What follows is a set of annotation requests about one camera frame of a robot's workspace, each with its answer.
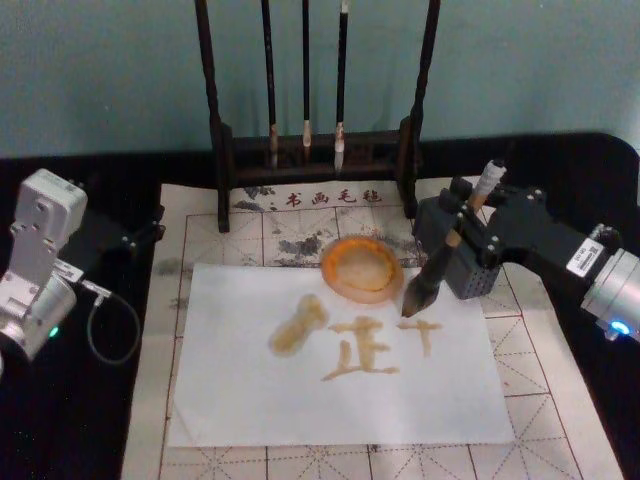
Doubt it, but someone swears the large dark calligraphy brush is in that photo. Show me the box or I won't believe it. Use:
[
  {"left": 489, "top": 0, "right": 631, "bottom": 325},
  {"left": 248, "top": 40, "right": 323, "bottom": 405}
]
[{"left": 400, "top": 158, "right": 507, "bottom": 319}]

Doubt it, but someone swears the black table cloth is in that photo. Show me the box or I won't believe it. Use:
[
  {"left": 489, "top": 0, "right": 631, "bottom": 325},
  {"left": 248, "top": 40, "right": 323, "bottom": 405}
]
[{"left": 0, "top": 130, "right": 640, "bottom": 480}]

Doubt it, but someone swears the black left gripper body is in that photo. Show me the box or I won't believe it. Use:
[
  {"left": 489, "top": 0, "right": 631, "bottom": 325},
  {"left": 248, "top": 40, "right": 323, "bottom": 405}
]
[{"left": 58, "top": 205, "right": 137, "bottom": 274}]

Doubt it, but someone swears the orange round water dish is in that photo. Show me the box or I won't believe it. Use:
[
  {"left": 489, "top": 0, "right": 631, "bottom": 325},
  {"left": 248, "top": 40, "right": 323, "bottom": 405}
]
[{"left": 319, "top": 236, "right": 404, "bottom": 306}]

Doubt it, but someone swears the dark wooden brush rack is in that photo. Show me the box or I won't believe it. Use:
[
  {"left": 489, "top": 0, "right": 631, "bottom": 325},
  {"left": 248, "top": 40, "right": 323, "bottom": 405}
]
[{"left": 193, "top": 0, "right": 442, "bottom": 234}]

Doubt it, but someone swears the grid-printed felt calligraphy mat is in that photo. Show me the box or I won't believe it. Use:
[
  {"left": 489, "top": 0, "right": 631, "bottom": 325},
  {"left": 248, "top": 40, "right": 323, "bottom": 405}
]
[{"left": 121, "top": 175, "right": 625, "bottom": 480}]

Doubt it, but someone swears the thin black hanging brush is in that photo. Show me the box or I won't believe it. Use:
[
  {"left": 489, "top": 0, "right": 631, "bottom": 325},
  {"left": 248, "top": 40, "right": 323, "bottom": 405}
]
[{"left": 298, "top": 0, "right": 314, "bottom": 164}]

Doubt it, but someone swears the thick black hanging brush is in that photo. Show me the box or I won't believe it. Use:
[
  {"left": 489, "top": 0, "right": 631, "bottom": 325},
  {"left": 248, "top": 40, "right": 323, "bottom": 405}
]
[{"left": 259, "top": 0, "right": 282, "bottom": 170}]

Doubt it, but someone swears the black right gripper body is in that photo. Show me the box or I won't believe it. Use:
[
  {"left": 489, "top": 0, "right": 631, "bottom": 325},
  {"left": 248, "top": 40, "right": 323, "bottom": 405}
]
[{"left": 477, "top": 186, "right": 604, "bottom": 275}]

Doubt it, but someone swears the thin grey gripper cable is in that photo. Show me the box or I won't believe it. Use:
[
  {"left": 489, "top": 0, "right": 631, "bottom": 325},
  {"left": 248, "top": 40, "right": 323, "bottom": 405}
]
[{"left": 81, "top": 280, "right": 143, "bottom": 365}]

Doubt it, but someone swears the white paper sheet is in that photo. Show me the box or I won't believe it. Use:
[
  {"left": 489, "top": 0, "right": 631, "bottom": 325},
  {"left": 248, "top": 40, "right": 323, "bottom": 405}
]
[{"left": 166, "top": 261, "right": 517, "bottom": 449}]

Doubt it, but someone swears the white-capped black hanging brush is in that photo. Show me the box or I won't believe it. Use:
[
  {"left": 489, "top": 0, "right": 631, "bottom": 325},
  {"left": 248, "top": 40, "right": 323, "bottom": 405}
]
[{"left": 332, "top": 0, "right": 350, "bottom": 175}]

